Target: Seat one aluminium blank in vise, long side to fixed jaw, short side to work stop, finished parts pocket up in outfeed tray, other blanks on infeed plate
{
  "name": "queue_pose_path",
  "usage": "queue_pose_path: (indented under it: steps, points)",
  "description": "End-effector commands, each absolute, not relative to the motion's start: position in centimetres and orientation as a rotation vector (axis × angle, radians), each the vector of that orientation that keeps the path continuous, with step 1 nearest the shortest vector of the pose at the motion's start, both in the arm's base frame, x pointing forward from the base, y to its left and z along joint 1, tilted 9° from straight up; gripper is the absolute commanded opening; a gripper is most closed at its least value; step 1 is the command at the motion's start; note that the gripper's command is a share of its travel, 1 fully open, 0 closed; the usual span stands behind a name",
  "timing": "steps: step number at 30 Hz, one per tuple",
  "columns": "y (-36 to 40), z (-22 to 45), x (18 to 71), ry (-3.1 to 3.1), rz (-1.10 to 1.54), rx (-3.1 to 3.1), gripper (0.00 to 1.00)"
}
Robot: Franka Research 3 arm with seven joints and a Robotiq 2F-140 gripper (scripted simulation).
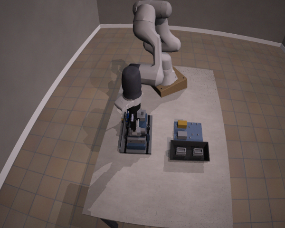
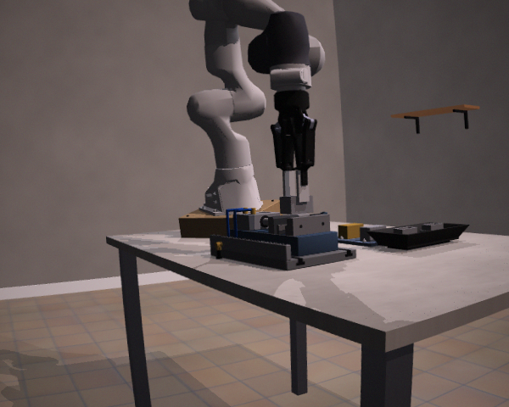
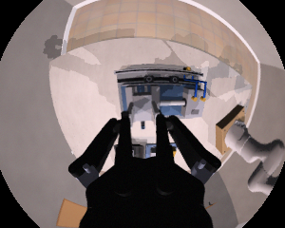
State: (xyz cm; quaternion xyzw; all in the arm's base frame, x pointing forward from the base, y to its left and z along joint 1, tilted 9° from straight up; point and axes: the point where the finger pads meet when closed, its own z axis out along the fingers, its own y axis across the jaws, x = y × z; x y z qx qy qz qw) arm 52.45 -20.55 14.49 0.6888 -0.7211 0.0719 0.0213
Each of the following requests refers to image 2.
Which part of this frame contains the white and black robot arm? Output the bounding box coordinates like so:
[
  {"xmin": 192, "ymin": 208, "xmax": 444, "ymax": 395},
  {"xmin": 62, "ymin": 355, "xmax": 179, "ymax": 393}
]
[{"xmin": 187, "ymin": 0, "xmax": 325, "ymax": 216}]

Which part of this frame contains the grey flat bar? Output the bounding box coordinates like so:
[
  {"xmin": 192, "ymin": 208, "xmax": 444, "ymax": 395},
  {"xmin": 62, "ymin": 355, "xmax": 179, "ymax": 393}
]
[{"xmin": 277, "ymin": 224, "xmax": 287, "ymax": 235}]

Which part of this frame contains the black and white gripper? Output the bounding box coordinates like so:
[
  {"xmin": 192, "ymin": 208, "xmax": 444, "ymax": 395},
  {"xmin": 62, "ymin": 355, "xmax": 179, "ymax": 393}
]
[{"xmin": 271, "ymin": 90, "xmax": 317, "ymax": 202}]

